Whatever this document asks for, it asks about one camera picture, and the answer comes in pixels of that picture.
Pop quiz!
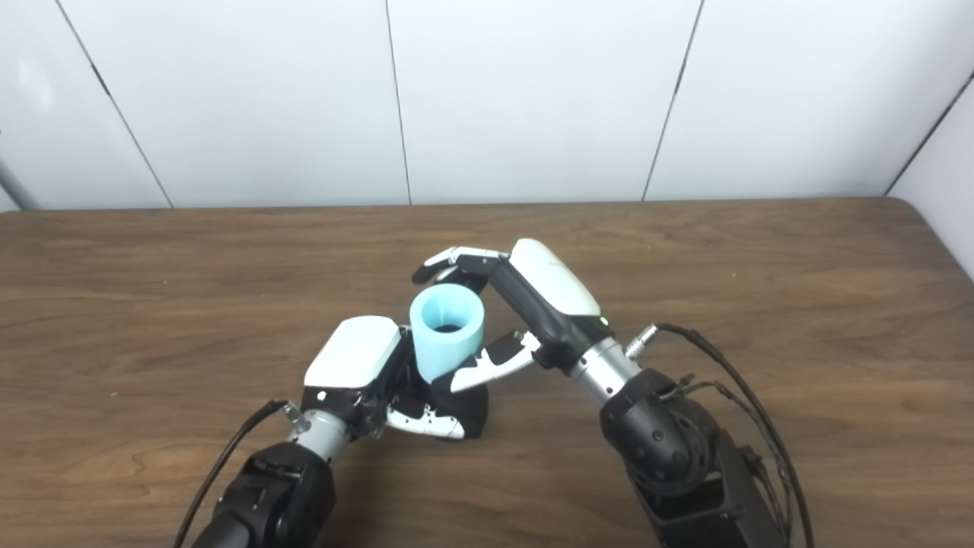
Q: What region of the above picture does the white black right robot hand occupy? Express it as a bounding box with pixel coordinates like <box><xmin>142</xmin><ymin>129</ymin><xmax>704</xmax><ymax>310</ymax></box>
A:
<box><xmin>411</xmin><ymin>237</ymin><xmax>617</xmax><ymax>395</ymax></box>

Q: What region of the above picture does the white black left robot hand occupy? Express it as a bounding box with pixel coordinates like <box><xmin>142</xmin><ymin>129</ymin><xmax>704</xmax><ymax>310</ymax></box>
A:
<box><xmin>301</xmin><ymin>315</ymin><xmax>467</xmax><ymax>442</ymax></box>

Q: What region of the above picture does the light blue cylinder cup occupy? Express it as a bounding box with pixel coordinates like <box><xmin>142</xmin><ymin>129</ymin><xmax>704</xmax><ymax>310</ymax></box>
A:
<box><xmin>409</xmin><ymin>283</ymin><xmax>486</xmax><ymax>384</ymax></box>

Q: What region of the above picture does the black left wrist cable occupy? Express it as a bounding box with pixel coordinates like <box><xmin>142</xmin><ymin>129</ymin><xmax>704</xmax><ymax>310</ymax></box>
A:
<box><xmin>173</xmin><ymin>400</ymin><xmax>309</xmax><ymax>548</ymax></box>

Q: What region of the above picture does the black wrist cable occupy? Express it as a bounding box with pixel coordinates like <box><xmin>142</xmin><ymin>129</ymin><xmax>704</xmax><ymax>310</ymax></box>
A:
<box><xmin>173</xmin><ymin>400</ymin><xmax>309</xmax><ymax>548</ymax></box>
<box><xmin>624</xmin><ymin>323</ymin><xmax>815</xmax><ymax>548</ymax></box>

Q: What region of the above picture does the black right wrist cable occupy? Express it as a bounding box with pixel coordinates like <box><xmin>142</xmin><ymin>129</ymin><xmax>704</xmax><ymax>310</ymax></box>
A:
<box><xmin>624</xmin><ymin>323</ymin><xmax>815</xmax><ymax>548</ymax></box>

